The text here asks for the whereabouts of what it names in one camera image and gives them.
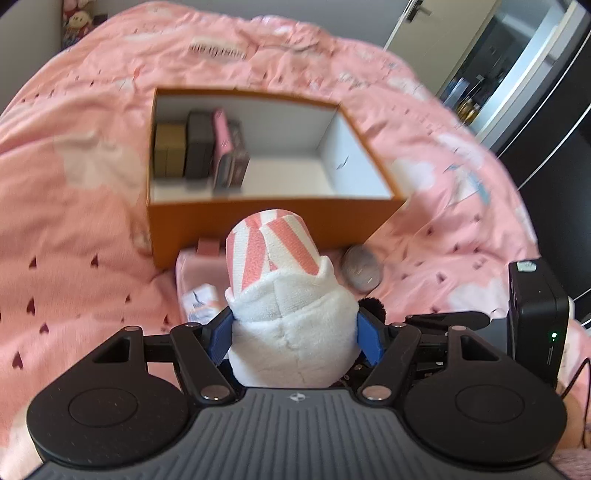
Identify dark printed box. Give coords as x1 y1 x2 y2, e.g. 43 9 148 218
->
213 121 251 189

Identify clear tube of plush toys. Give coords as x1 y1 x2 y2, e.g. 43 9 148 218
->
60 0 110 47

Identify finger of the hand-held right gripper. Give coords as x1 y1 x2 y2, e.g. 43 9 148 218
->
405 311 493 330

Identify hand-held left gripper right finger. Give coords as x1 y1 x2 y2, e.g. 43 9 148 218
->
355 306 505 402

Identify round glitter disc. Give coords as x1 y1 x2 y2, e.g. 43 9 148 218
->
341 246 383 292

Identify orange cardboard box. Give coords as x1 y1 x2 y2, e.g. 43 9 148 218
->
145 87 408 270

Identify white door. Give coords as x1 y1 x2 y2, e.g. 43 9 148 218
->
381 0 502 93

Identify black wardrobe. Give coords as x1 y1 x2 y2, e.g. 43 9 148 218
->
496 46 591 296

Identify black cable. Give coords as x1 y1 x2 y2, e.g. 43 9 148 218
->
556 357 591 400

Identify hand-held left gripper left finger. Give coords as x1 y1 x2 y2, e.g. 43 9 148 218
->
90 306 237 402

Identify pink box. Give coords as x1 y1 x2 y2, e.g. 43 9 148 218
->
209 108 234 186

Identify dark grey box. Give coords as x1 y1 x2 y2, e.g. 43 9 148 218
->
184 111 217 181

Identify gold box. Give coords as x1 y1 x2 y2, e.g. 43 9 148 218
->
154 122 188 179

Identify white cream tube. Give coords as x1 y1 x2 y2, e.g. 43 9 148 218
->
182 285 223 325

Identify pink fabric pouch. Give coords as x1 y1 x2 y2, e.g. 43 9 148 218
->
175 237 232 324

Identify white pink striped plush toy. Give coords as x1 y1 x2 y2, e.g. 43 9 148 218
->
224 209 363 388

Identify pink printed blanket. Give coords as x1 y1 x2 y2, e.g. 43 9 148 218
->
0 0 591 480

